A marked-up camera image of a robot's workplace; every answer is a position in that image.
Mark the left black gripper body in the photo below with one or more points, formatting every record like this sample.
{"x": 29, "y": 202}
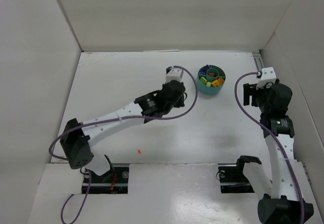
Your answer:
{"x": 180, "y": 100}

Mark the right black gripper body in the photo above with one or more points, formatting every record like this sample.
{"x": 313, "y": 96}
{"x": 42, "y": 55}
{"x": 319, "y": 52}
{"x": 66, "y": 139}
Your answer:
{"x": 249, "y": 95}

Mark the yellow orange lego brick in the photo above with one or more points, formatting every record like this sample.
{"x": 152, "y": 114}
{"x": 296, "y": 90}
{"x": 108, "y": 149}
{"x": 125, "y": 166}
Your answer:
{"x": 218, "y": 82}

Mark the green square lego brick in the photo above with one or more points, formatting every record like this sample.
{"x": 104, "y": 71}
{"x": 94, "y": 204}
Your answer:
{"x": 203, "y": 80}

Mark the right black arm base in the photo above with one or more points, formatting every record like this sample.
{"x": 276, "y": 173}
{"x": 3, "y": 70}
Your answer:
{"x": 231, "y": 177}

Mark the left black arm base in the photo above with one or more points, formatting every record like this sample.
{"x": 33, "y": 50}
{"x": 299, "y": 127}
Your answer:
{"x": 114, "y": 181}

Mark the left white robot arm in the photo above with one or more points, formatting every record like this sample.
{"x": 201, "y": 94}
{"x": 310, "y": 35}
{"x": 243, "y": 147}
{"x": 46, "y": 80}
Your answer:
{"x": 79, "y": 138}

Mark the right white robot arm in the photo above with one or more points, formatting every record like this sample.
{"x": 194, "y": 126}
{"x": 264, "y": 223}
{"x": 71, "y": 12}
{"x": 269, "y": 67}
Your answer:
{"x": 280, "y": 198}

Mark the teal divided round container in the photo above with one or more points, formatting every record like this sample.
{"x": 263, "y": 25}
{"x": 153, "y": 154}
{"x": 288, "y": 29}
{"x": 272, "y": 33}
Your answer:
{"x": 210, "y": 90}

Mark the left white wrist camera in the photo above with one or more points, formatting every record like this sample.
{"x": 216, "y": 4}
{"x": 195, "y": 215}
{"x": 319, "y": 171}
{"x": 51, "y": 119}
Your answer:
{"x": 175, "y": 74}

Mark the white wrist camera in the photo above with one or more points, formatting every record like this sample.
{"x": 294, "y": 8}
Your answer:
{"x": 175, "y": 74}
{"x": 267, "y": 78}

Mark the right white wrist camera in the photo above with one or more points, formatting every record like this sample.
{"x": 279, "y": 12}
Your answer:
{"x": 267, "y": 78}

